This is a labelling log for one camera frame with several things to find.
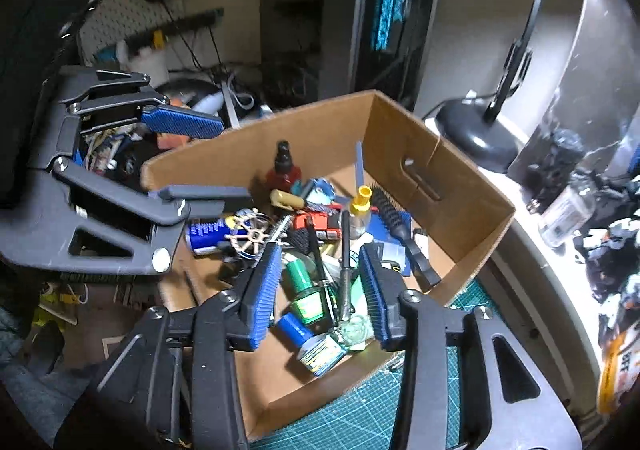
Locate yellow-capped clear bottle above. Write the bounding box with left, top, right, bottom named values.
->
left=345, top=184, right=373, bottom=239

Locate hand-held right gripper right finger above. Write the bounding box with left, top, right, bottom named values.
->
left=357, top=242, right=583, bottom=450

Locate white desk shelf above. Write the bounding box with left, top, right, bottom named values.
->
left=425, top=115, right=606, bottom=381

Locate black hair brush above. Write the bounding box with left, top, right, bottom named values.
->
left=371, top=183, right=443, bottom=288

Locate black desk lamp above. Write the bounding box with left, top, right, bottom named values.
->
left=432, top=0, right=561, bottom=174

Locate green cutting mat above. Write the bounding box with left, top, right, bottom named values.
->
left=250, top=275, right=501, bottom=450

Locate wooden ship wheel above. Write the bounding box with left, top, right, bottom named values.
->
left=223, top=208, right=281, bottom=261

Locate green glass bottle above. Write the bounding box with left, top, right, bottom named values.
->
left=282, top=252, right=331, bottom=325

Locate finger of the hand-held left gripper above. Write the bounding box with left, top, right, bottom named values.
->
left=57, top=70, right=226, bottom=141
left=0, top=157, right=251, bottom=277

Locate black computer case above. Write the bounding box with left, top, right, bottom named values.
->
left=260, top=0, right=443, bottom=113

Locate paper bucket with dog print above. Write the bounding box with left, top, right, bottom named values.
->
left=597, top=325, right=640, bottom=416

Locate cardboard box with printed banner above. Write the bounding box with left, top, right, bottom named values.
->
left=140, top=90, right=517, bottom=442

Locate grey robot model figure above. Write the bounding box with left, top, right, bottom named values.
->
left=575, top=170, right=640, bottom=311

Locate blue-capped glue bottle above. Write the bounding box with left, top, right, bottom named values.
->
left=276, top=312, right=347, bottom=377

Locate blue spray can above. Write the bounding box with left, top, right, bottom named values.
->
left=186, top=217, right=241, bottom=257

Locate black capped hobby knife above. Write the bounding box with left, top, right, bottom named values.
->
left=339, top=210, right=354, bottom=324

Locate dark red bottle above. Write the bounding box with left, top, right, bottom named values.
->
left=265, top=140, right=304, bottom=191

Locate clear glass bottle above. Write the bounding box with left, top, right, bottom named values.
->
left=537, top=180, right=593, bottom=248

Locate white pegboard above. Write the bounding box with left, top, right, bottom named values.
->
left=75, top=0, right=196, bottom=65

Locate dark backdrop poster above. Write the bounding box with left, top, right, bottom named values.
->
left=505, top=0, right=640, bottom=191

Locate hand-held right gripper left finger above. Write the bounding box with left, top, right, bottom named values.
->
left=52, top=242, right=284, bottom=450

